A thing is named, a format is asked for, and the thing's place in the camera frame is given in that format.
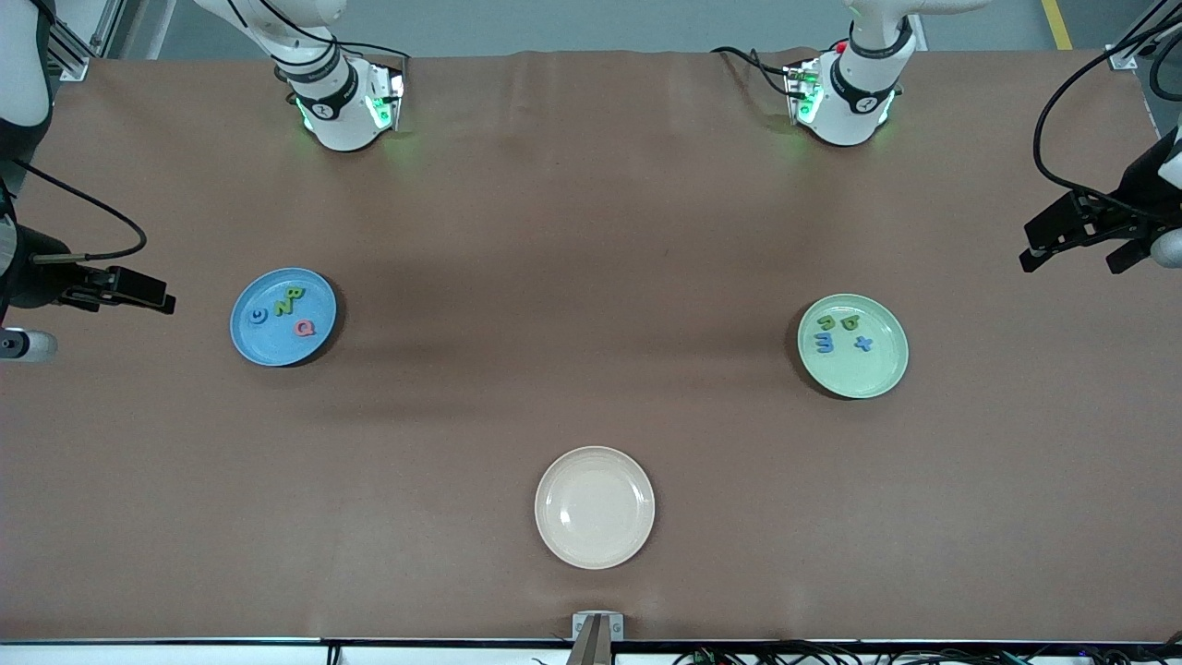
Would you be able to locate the red letter Q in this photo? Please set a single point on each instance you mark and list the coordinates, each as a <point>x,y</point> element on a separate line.
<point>297,327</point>

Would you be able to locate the blue letter G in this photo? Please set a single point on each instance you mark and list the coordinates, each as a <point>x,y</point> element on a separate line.
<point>253,316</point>

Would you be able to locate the blue plate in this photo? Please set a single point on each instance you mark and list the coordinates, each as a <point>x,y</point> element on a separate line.
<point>277,349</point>

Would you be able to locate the green plate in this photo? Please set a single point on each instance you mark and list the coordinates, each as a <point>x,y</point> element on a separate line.
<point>859,374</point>

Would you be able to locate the beige plate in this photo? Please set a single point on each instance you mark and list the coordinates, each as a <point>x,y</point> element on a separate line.
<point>595,508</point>

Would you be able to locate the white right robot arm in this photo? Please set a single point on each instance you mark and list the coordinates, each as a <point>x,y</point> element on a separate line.
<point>337,115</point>

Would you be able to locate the blue letter m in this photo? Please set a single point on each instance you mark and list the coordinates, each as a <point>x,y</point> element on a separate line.
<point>825,344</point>

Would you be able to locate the brown table mat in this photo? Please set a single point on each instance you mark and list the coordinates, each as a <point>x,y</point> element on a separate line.
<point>369,462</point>

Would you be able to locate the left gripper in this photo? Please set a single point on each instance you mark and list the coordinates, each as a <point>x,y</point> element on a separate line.
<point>1138,192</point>

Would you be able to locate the grey metal camera bracket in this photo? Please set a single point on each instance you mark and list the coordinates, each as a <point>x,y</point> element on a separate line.
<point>597,646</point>

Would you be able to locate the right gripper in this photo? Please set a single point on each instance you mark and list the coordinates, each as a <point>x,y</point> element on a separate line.
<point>39,277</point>

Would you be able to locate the green letter N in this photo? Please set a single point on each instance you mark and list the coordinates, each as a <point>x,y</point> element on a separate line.
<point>282,306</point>

